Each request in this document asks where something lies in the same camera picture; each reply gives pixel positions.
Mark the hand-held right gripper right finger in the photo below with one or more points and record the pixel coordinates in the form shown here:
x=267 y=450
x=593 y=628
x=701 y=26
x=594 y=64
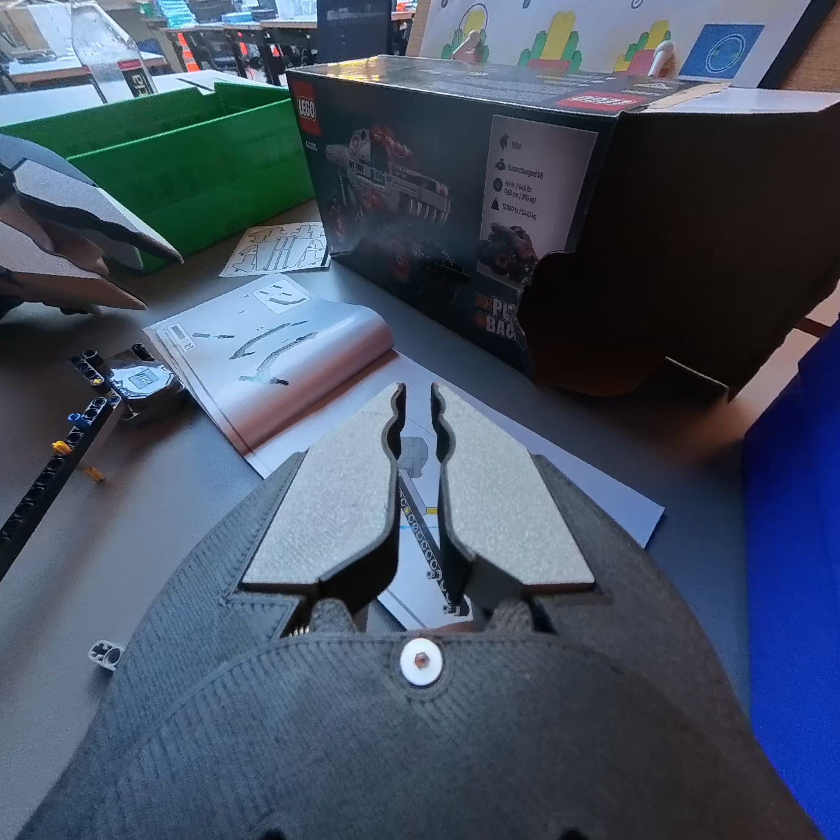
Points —
x=512 y=518

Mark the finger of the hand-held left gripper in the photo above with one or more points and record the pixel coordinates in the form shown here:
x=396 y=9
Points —
x=79 y=193
x=46 y=272

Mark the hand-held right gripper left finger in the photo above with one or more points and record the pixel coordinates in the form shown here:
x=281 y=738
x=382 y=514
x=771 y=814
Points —
x=328 y=512

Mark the green plastic bin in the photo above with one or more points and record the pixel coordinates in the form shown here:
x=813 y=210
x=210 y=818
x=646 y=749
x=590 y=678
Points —
x=197 y=164

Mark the partly built lego model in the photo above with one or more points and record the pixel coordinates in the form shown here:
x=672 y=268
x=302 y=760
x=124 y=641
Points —
x=144 y=387

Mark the small grey lego connector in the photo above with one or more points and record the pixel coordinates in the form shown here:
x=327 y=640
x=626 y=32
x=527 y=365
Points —
x=105 y=654

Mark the black lego set box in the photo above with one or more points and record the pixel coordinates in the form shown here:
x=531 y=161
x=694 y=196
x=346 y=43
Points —
x=407 y=197

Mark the background work table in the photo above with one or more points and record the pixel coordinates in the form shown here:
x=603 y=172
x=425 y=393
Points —
x=52 y=69
x=289 y=27

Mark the clear water bottle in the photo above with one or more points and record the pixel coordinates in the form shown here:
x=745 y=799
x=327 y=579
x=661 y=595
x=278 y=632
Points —
x=111 y=59

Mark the open instruction booklet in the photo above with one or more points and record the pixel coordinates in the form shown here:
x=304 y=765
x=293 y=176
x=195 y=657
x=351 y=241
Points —
x=295 y=367

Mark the white sticker sheet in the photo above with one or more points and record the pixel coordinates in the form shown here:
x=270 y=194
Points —
x=275 y=249

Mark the blue plastic bin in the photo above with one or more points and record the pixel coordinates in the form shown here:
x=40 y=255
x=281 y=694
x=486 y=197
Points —
x=797 y=558

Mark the printed task instruction sheet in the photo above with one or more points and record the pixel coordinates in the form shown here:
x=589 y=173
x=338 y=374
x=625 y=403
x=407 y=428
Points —
x=590 y=26

